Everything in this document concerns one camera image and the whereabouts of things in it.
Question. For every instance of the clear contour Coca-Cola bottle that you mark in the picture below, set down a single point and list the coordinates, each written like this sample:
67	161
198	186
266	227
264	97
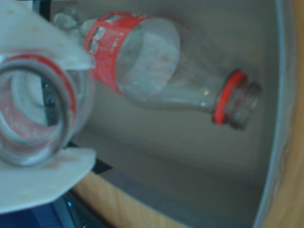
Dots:
80	95

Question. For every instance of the clear tall Coke bottle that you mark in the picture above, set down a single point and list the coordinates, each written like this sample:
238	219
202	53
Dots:
152	66

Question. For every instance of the grey cardboard box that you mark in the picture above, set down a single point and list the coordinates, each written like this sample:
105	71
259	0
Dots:
190	154

